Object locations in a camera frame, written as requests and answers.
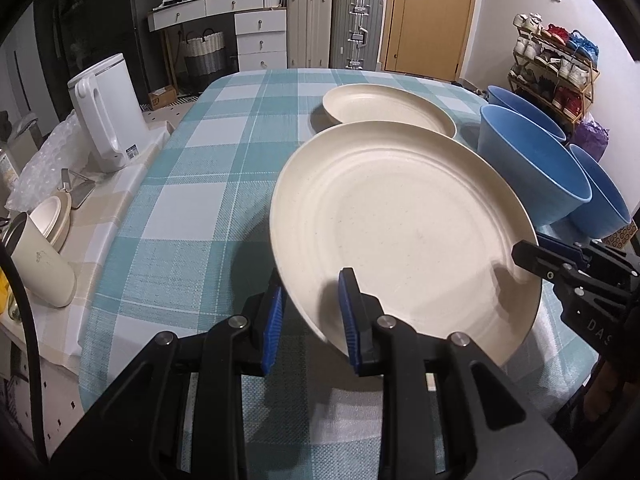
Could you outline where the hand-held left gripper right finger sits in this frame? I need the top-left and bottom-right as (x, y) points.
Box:
(337, 266), (576, 480)

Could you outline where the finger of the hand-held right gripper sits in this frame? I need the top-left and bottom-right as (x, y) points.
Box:
(511, 240), (601, 293)
(537, 233), (640, 281)

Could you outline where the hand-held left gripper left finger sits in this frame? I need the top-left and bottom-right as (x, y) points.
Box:
(47, 272), (288, 480)

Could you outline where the blue bowl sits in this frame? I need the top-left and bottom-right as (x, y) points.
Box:
(566, 143), (632, 240)
(486, 85), (567, 143)
(476, 105), (593, 227)

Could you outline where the large cream plate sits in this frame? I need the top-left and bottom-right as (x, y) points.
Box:
(269, 121), (544, 367)

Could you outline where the person's right hand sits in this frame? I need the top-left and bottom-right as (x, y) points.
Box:
(587, 360), (623, 416)

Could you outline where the purple bag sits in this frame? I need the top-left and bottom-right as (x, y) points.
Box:
(572, 115), (611, 153)

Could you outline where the teal checked tablecloth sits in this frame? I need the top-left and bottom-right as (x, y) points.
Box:
(77, 67), (601, 480)

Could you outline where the wooden shoe rack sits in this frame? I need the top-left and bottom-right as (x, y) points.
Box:
(507, 12), (601, 133)

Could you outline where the row of sneakers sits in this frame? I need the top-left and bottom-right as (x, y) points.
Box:
(510, 12), (600, 116)

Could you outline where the small cream plate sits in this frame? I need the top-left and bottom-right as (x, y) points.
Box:
(321, 83), (457, 139)

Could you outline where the cream mug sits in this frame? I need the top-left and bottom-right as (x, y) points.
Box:
(9, 212), (78, 308)

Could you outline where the small cream bowl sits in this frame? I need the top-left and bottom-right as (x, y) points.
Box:
(27, 192), (73, 253)

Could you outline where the wooden door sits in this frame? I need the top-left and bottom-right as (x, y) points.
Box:
(378, 0), (481, 82)

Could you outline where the small cardboard box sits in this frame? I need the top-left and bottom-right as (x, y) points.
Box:
(148, 85), (178, 110)

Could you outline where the white electric kettle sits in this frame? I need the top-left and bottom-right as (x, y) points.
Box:
(67, 52), (151, 173)

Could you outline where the woven laundry basket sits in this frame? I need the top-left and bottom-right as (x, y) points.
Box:
(181, 30), (228, 78)

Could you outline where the bubble wrap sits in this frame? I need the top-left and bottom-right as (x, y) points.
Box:
(5, 112), (98, 211)

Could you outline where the silver suitcase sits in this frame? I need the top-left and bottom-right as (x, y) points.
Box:
(330, 0), (385, 71)

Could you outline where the cream suitcase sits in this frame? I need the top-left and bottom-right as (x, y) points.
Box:
(286, 0), (333, 70)

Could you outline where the white drawer dresser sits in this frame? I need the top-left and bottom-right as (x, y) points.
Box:
(146, 0), (290, 93)

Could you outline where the black cable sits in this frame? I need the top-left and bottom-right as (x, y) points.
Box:
(0, 245), (51, 461)

